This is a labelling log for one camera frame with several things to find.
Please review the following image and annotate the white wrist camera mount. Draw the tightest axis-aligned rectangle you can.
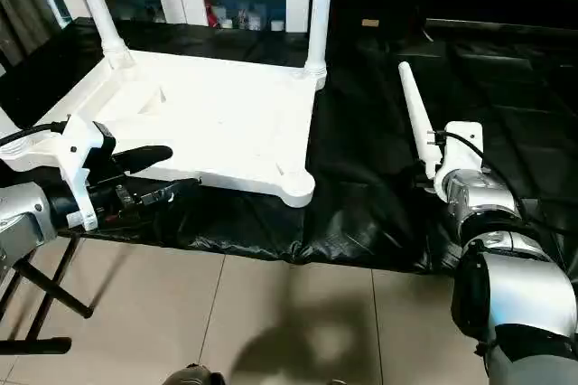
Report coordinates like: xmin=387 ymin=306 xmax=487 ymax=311
xmin=58 ymin=113 xmax=114 ymax=231
xmin=433 ymin=120 xmax=484 ymax=196

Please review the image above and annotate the black folding table frame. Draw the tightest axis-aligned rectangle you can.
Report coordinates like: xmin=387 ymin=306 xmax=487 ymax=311
xmin=0 ymin=235 xmax=96 ymax=354

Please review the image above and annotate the black plastic mat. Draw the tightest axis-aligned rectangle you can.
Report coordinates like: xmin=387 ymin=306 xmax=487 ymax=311
xmin=0 ymin=16 xmax=578 ymax=276

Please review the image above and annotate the grey curtain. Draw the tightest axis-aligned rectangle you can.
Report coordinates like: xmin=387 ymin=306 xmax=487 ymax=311
xmin=0 ymin=0 xmax=73 ymax=74

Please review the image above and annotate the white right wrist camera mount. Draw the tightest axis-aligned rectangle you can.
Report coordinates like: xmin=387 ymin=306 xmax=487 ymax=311
xmin=433 ymin=120 xmax=484 ymax=196

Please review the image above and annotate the grey robot torso piece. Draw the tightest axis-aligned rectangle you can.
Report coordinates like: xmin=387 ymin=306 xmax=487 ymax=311
xmin=164 ymin=362 xmax=227 ymax=385

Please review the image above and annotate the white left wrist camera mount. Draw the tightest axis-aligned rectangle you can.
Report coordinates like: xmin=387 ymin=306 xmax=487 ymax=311
xmin=58 ymin=113 xmax=114 ymax=231

